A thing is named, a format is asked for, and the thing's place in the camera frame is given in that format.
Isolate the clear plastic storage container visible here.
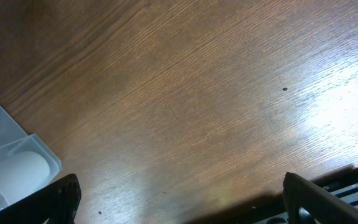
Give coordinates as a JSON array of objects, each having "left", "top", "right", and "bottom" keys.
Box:
[{"left": 0, "top": 85, "right": 63, "bottom": 220}]

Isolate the cream cup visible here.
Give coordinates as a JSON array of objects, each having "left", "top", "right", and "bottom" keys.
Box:
[{"left": 0, "top": 151, "right": 50, "bottom": 205}]

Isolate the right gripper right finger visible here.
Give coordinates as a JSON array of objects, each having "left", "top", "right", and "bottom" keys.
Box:
[{"left": 283, "top": 172, "right": 358, "bottom": 224}]

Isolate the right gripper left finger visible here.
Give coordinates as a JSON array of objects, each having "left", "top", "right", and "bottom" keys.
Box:
[{"left": 0, "top": 174, "right": 81, "bottom": 224}]

